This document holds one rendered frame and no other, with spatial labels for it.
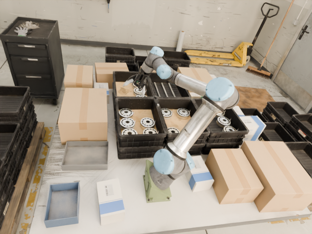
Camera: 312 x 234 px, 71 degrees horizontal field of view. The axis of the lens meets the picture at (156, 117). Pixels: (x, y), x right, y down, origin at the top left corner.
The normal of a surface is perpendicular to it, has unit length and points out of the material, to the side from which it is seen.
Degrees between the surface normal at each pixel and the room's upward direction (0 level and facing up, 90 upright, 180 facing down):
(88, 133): 90
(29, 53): 90
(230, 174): 0
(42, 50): 90
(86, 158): 0
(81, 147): 0
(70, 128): 90
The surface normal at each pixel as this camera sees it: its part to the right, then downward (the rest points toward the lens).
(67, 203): 0.15, -0.77
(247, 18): 0.17, 0.64
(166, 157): -0.61, -0.11
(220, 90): -0.45, -0.32
